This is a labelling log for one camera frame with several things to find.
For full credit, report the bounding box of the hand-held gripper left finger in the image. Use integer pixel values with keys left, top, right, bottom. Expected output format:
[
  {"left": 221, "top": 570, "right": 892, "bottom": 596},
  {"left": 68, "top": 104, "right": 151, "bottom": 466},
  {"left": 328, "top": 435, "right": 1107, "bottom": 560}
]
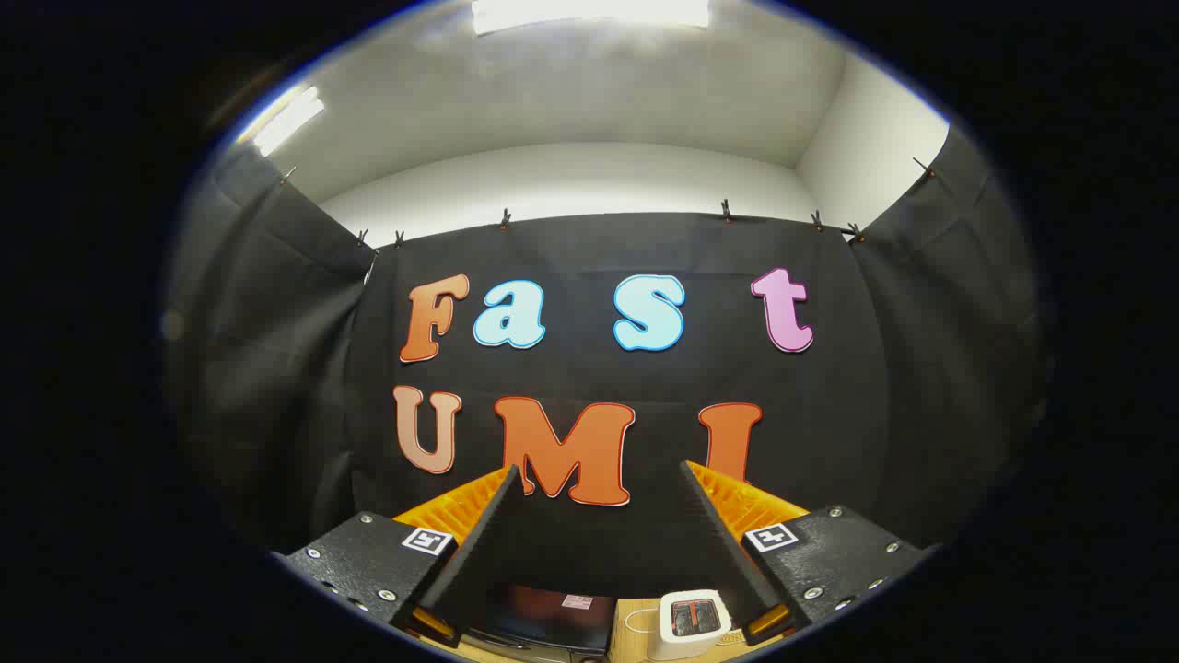
[{"left": 272, "top": 465, "right": 526, "bottom": 650}]

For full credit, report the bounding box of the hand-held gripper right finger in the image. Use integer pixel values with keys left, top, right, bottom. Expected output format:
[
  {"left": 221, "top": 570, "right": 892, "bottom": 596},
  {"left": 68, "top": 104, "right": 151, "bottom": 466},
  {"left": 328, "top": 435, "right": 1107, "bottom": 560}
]
[{"left": 680, "top": 460, "right": 936, "bottom": 646}]

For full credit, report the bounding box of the black toaster oven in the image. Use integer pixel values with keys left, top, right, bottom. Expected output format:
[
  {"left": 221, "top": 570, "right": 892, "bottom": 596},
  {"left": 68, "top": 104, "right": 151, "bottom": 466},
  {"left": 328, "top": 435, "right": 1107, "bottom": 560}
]
[{"left": 456, "top": 582, "right": 616, "bottom": 662}]

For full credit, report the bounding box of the white pop-up toaster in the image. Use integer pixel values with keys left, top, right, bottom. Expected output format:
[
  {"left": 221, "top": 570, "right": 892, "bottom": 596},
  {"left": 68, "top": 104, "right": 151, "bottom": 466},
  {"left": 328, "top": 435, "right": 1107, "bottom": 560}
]
[{"left": 648, "top": 589, "right": 734, "bottom": 661}]

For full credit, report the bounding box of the row of black cloth clips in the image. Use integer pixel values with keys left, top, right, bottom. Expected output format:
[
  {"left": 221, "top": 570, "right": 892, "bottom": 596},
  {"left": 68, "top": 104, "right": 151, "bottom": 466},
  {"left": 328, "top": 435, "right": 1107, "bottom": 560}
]
[{"left": 281, "top": 157, "right": 936, "bottom": 250}]

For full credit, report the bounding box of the long ceiling light panel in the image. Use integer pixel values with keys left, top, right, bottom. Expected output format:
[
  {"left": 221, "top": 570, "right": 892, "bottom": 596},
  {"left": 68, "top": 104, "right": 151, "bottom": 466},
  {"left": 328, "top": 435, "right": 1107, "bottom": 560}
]
[
  {"left": 472, "top": 0, "right": 712, "bottom": 36},
  {"left": 251, "top": 86, "right": 325, "bottom": 156}
]

